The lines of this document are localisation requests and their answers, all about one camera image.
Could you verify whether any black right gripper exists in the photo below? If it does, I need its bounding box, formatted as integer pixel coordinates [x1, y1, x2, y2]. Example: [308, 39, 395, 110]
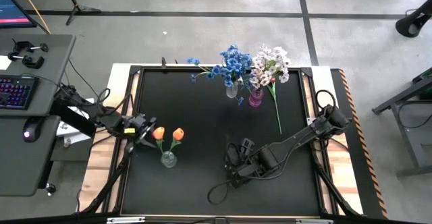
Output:
[225, 138, 263, 188]

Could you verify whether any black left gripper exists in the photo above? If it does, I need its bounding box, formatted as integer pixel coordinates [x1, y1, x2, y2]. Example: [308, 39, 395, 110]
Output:
[121, 114, 158, 148]

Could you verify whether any orange artificial tulip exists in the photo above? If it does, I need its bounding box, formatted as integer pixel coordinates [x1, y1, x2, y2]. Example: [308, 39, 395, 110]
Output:
[151, 125, 167, 156]
[266, 77, 284, 136]
[168, 127, 186, 156]

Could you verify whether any small clear smooth glass vase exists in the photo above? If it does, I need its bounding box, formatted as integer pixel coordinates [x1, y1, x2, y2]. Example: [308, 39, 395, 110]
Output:
[160, 150, 178, 169]

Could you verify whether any pink ribbed glass vase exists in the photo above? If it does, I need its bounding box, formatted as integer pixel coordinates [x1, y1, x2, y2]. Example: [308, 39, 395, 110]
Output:
[248, 87, 265, 109]

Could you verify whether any clear textured glass vase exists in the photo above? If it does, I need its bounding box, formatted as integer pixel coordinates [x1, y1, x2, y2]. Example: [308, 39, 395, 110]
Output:
[225, 82, 239, 99]

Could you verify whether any white artificial flower bunch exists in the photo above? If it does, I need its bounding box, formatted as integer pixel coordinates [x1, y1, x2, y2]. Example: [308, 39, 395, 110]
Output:
[248, 67, 290, 90]
[256, 43, 292, 72]

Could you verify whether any blue artificial flower bunch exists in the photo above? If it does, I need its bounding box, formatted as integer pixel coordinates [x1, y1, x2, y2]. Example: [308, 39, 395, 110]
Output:
[217, 43, 254, 107]
[185, 57, 225, 85]

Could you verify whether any white paper stack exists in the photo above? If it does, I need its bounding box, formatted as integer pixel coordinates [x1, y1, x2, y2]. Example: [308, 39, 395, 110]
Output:
[55, 97, 96, 147]

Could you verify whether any black support beam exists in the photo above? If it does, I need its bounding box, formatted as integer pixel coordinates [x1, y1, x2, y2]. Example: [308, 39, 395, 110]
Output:
[49, 99, 97, 138]

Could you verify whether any black computer mouse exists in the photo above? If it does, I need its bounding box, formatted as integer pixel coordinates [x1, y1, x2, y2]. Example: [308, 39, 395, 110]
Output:
[22, 116, 44, 143]

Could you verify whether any gray desk panel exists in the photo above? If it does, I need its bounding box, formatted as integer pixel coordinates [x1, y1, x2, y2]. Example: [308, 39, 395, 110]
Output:
[0, 115, 61, 198]
[0, 33, 77, 117]

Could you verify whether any black backlit keyboard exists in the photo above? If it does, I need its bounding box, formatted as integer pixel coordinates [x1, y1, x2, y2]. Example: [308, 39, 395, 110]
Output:
[0, 75, 40, 111]

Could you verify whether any black C-clamp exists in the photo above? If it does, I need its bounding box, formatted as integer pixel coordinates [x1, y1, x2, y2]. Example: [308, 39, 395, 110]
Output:
[12, 40, 50, 55]
[6, 52, 45, 69]

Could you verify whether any black tripod stand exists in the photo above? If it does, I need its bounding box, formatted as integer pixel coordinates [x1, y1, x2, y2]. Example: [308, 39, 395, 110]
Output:
[55, 0, 102, 26]

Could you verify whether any white paper sheet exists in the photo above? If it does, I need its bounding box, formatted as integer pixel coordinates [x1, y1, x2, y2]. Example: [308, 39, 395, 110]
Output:
[0, 55, 13, 71]

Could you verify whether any gray metal stand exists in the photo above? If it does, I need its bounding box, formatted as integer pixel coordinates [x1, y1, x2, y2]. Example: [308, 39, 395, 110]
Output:
[371, 67, 432, 177]

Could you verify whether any yellow pole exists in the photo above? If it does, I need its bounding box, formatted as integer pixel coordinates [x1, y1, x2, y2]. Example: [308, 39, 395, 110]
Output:
[13, 0, 52, 35]

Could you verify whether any computer monitor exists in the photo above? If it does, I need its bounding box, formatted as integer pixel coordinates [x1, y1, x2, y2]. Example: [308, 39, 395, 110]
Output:
[0, 0, 37, 29]

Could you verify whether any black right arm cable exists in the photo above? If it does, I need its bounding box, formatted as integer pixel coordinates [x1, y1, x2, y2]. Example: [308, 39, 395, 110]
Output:
[207, 179, 234, 206]

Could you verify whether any silver metal bracket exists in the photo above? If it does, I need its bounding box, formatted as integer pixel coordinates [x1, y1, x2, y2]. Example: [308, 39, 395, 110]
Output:
[106, 216, 146, 224]
[295, 218, 334, 224]

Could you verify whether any black aluminium table frame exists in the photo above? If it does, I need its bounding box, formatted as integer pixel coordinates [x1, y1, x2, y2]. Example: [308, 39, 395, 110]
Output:
[77, 63, 364, 224]

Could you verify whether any black cone base post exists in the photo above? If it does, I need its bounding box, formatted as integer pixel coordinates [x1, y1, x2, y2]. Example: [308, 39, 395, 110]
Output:
[394, 0, 432, 38]

